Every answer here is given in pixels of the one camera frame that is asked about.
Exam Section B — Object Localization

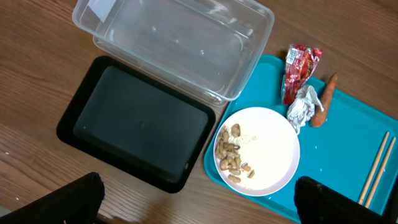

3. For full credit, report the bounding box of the peanut pile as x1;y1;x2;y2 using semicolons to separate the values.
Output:
214;123;255;184

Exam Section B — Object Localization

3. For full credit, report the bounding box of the black plastic tray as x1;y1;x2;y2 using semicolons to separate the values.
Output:
57;56;216;194

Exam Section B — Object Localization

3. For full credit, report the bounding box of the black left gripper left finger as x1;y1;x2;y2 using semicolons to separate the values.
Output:
1;172;104;224

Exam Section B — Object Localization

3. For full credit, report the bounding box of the clear plastic bin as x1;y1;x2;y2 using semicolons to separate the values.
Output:
72;0;275;106

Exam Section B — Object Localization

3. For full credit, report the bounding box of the left wooden chopstick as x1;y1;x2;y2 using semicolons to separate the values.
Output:
358;132;389;205

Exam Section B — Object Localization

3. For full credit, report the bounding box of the red snack wrapper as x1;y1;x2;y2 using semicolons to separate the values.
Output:
282;44;323;105

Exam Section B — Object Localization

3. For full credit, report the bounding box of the wooden chopstick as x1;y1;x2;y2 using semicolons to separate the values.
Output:
365;137;396;208
358;132;389;205

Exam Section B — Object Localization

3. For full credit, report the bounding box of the crumpled white tissue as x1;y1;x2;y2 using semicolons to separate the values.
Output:
286;85;324;135

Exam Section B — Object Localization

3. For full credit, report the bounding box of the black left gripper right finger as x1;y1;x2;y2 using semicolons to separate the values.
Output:
294;176;397;224

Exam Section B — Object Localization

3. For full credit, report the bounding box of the right wooden chopstick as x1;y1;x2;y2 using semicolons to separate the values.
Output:
365;137;396;208

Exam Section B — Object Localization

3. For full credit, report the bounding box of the orange carrot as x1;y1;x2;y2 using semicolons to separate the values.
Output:
310;73;338;128

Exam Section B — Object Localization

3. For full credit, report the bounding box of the large white plate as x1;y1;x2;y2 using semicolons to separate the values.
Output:
213;107;300;197

